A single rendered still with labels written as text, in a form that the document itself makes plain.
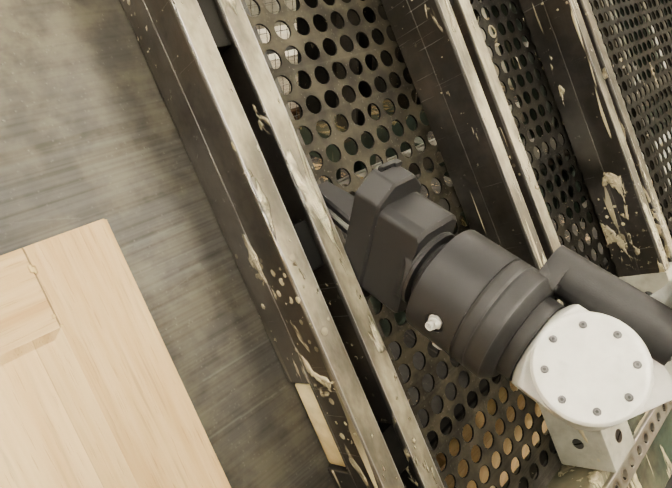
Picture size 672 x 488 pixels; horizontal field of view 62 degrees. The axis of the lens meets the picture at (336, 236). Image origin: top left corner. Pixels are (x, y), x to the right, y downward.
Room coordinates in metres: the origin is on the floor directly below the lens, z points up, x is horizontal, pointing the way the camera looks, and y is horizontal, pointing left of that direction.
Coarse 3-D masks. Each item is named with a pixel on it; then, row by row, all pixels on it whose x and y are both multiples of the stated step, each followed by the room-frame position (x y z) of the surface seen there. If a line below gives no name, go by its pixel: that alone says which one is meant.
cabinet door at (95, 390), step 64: (0, 256) 0.30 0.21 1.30; (64, 256) 0.32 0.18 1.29; (0, 320) 0.27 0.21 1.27; (64, 320) 0.29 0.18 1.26; (128, 320) 0.31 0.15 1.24; (0, 384) 0.25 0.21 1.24; (64, 384) 0.27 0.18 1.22; (128, 384) 0.28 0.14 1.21; (0, 448) 0.23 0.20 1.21; (64, 448) 0.24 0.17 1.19; (128, 448) 0.26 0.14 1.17; (192, 448) 0.27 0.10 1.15
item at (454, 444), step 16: (512, 384) 0.69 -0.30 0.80; (480, 416) 0.62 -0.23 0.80; (512, 416) 0.70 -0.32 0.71; (528, 416) 0.76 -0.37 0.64; (464, 432) 0.59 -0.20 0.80; (544, 432) 0.86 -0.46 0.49; (528, 448) 0.80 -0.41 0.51; (464, 464) 0.58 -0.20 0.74; (496, 464) 0.68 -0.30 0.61; (512, 464) 0.75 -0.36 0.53; (448, 480) 0.55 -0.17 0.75
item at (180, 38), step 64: (128, 0) 0.47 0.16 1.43; (192, 0) 0.44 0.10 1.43; (192, 64) 0.42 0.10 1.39; (256, 64) 0.44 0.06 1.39; (192, 128) 0.42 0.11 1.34; (256, 128) 0.43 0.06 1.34; (256, 192) 0.37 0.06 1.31; (320, 192) 0.41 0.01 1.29; (256, 256) 0.38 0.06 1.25; (320, 256) 0.38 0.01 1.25; (320, 320) 0.34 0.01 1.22; (320, 384) 0.33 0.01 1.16; (384, 384) 0.34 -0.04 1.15; (384, 448) 0.30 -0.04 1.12
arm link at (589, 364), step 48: (528, 288) 0.30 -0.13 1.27; (576, 288) 0.31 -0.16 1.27; (624, 288) 0.30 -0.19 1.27; (480, 336) 0.29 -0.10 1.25; (528, 336) 0.28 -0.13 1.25; (576, 336) 0.25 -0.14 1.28; (624, 336) 0.25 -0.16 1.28; (528, 384) 0.26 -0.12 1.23; (576, 384) 0.23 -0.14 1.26; (624, 384) 0.23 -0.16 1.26
